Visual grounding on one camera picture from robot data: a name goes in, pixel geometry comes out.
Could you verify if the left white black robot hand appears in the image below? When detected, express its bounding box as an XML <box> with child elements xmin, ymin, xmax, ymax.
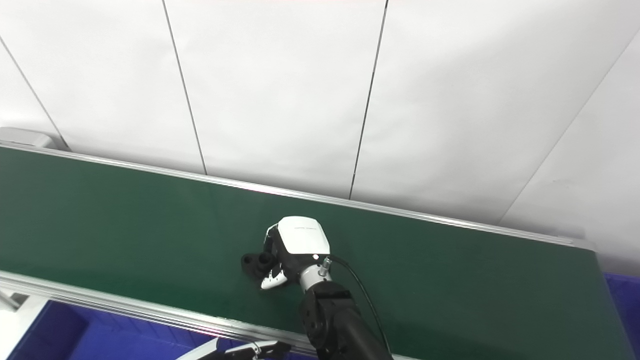
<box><xmin>175</xmin><ymin>339</ymin><xmax>292</xmax><ymax>360</ymax></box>

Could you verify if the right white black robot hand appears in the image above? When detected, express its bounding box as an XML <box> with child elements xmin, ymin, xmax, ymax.
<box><xmin>260</xmin><ymin>216</ymin><xmax>332</xmax><ymax>292</ymax></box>

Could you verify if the black flanged machine part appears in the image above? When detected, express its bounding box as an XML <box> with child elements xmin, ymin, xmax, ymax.
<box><xmin>240</xmin><ymin>252</ymin><xmax>278</xmax><ymax>280</ymax></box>

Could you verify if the blue plastic bin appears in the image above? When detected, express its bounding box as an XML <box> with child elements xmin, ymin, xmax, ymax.
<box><xmin>602</xmin><ymin>272</ymin><xmax>640</xmax><ymax>360</ymax></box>
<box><xmin>7</xmin><ymin>300</ymin><xmax>221</xmax><ymax>360</ymax></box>

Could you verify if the white conveyor support panel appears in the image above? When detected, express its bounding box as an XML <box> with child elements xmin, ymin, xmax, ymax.
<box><xmin>0</xmin><ymin>290</ymin><xmax>48</xmax><ymax>360</ymax></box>

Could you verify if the grey conveyor end box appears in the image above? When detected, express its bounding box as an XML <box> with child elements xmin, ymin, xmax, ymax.
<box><xmin>0</xmin><ymin>126</ymin><xmax>70</xmax><ymax>152</ymax></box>

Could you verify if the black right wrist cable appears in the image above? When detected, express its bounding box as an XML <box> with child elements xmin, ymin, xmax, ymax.
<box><xmin>320</xmin><ymin>254</ymin><xmax>395</xmax><ymax>358</ymax></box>

